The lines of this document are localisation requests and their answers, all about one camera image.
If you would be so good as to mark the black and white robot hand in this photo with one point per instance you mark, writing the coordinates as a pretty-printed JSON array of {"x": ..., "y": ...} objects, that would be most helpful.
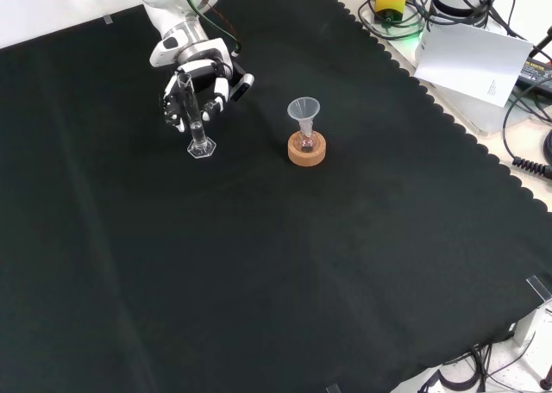
[{"x": 202, "y": 52}]

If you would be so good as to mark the clear glass graduated cylinder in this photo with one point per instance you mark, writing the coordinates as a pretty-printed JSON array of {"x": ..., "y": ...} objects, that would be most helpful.
[{"x": 197, "y": 136}]

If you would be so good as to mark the clear tape strip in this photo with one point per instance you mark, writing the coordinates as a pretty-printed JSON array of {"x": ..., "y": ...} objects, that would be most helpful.
[{"x": 108, "y": 19}]

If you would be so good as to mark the clear plastic funnel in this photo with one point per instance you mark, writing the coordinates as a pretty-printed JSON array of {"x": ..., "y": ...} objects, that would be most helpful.
[{"x": 303, "y": 109}]

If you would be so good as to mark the small round-bottom glass flask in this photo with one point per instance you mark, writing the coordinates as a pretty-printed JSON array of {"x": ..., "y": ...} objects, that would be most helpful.
[{"x": 307, "y": 143}]

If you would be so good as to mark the yellow stop button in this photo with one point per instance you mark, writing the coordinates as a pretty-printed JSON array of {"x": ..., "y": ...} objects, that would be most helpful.
[{"x": 390, "y": 3}]

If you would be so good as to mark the black bench cloth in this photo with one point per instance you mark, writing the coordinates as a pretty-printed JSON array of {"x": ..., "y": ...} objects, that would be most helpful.
[{"x": 259, "y": 259}]

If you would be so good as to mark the black power adapter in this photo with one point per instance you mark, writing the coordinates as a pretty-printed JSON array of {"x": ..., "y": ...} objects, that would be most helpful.
[{"x": 537, "y": 72}]

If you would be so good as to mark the black and white wrist camera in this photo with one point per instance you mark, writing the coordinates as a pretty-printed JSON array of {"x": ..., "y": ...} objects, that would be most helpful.
[{"x": 241, "y": 87}]

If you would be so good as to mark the white metal bracket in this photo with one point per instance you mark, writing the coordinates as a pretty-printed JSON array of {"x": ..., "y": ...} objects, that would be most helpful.
[{"x": 532, "y": 322}]

